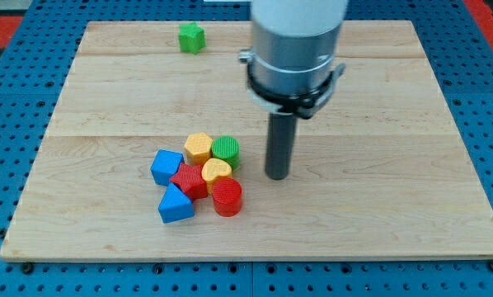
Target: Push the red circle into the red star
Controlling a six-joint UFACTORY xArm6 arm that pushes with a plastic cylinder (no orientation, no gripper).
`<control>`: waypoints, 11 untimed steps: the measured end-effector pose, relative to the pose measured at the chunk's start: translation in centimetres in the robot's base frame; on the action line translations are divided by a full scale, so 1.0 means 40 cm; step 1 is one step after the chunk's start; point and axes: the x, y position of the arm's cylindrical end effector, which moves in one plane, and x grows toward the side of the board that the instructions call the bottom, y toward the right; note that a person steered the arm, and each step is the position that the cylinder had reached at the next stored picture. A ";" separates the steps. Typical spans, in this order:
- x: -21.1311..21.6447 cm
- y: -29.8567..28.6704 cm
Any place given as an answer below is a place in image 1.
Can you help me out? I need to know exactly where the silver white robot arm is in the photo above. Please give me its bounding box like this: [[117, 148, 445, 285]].
[[239, 0, 348, 119]]

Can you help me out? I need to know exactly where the red star block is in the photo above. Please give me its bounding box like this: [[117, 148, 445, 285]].
[[169, 163, 209, 201]]

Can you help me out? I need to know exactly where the green star block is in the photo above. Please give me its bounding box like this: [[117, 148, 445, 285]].
[[178, 21, 206, 54]]

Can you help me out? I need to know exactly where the green cylinder block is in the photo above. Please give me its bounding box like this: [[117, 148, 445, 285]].
[[211, 135, 240, 171]]

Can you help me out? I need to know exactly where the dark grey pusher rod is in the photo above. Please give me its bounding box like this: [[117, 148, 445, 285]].
[[265, 113, 298, 180]]

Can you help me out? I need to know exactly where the yellow heart block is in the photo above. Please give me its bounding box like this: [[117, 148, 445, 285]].
[[201, 158, 232, 194]]

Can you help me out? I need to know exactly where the red cylinder block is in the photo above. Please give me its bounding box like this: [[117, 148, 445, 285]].
[[212, 177, 242, 217]]

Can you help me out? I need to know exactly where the yellow hexagon block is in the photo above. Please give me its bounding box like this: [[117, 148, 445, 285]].
[[184, 132, 213, 165]]

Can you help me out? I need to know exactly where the blue cube block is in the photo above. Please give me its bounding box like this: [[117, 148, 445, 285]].
[[150, 149, 184, 186]]

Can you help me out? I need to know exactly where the blue triangle block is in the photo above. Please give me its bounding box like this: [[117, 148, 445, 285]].
[[157, 183, 195, 224]]

